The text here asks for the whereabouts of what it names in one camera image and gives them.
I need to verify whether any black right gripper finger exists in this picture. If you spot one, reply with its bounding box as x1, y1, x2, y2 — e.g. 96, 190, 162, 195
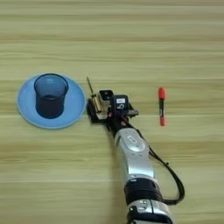
86, 99, 111, 125
127, 102, 140, 118

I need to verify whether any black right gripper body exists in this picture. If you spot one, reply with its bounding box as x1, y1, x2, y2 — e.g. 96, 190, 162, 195
105, 108, 135, 137

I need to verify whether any blue round plate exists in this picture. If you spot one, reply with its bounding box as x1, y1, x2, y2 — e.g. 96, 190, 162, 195
16, 73, 88, 130

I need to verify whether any small black white eraser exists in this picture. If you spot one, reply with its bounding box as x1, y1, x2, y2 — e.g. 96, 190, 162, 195
98, 88, 115, 103

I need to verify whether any black mesh pen cup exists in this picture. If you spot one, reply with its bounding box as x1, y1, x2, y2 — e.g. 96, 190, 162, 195
33, 73, 70, 120

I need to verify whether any red black marker pen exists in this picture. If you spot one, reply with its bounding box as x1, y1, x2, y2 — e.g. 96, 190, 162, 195
157, 86, 167, 127

